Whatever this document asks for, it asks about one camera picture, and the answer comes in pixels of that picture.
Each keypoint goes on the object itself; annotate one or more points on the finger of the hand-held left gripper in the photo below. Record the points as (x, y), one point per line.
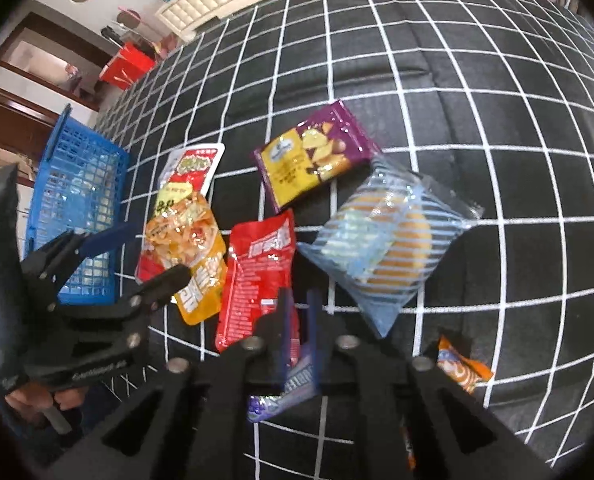
(107, 239)
(162, 281)

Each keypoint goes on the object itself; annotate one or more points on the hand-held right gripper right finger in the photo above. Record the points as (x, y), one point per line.
(315, 340)

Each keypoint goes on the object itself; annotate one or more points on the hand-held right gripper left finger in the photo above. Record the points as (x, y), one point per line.
(291, 330)

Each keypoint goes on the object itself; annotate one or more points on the orange yellow snack packet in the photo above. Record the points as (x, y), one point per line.
(192, 250)

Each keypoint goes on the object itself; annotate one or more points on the blue plastic basket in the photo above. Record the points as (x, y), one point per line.
(77, 185)

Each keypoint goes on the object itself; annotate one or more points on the small purple snack packet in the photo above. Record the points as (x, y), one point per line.
(272, 402)

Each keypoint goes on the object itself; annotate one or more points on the red white snack packet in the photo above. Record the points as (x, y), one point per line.
(197, 160)

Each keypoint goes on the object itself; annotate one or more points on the light blue striped cake packet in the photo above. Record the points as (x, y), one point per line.
(387, 240)

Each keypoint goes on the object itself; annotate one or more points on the orange sausage snack packet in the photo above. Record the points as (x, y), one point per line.
(459, 367)

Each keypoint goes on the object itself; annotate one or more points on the purple yellow snack packet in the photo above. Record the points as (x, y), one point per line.
(312, 160)

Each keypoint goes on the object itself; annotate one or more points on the person's left hand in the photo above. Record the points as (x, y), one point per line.
(32, 402)

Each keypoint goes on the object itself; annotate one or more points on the red paper bag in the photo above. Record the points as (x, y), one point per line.
(127, 65)

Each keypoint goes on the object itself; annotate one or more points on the broom with dustpan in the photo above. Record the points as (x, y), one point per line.
(142, 30)

